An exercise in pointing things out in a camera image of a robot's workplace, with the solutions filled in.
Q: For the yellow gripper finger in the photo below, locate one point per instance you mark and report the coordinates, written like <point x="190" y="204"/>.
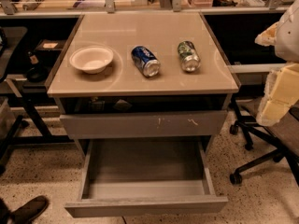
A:
<point x="281" y="92"/>

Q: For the blue pepsi can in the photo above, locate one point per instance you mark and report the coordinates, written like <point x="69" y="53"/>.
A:
<point x="145" y="61"/>

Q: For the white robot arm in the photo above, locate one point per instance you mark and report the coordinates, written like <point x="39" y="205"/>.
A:
<point x="284" y="35"/>

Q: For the green soda can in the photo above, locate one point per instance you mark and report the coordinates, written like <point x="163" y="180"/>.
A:
<point x="190" y="60"/>

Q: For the grey drawer cabinet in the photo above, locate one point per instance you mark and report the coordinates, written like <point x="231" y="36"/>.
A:
<point x="121" y="88"/>

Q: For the open grey middle drawer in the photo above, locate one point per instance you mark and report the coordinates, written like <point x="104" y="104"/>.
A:
<point x="135" y="177"/>

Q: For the closed grey top drawer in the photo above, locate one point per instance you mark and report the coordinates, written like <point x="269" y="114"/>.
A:
<point x="130" y="125"/>

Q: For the black office chair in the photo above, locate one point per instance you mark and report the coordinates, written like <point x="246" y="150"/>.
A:
<point x="283" y="136"/>

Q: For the white paper bowl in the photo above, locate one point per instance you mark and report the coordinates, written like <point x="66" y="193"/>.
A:
<point x="92" y="59"/>

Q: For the dark shoe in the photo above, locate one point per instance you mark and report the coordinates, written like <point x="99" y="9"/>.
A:
<point x="27" y="213"/>

